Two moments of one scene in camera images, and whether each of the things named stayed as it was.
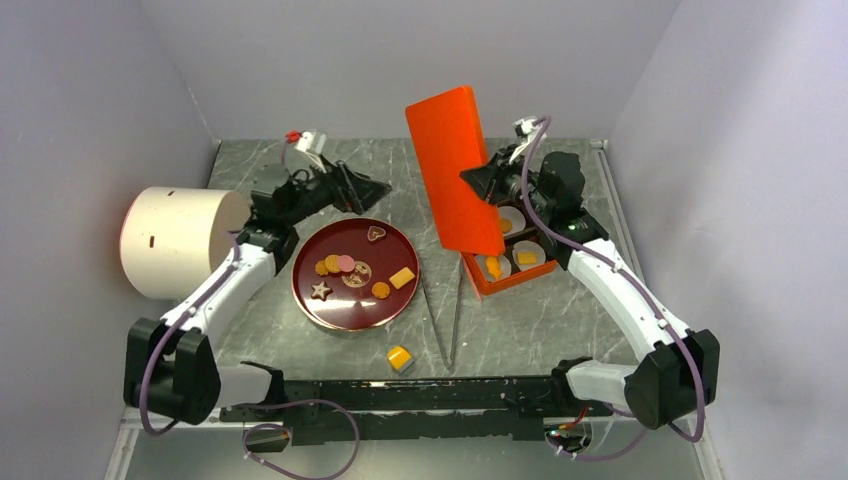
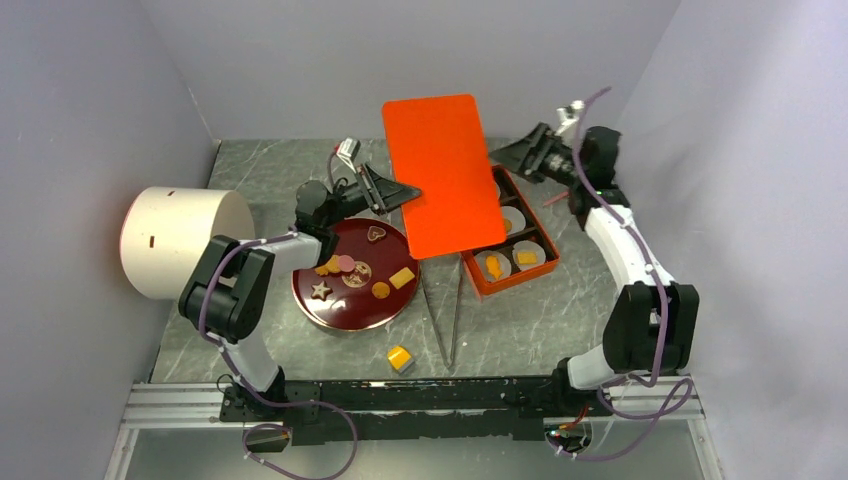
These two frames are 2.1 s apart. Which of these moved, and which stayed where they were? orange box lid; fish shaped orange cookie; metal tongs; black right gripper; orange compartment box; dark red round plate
Moved: orange box lid; black right gripper
Stayed: orange compartment box; dark red round plate; fish shaped orange cookie; metal tongs
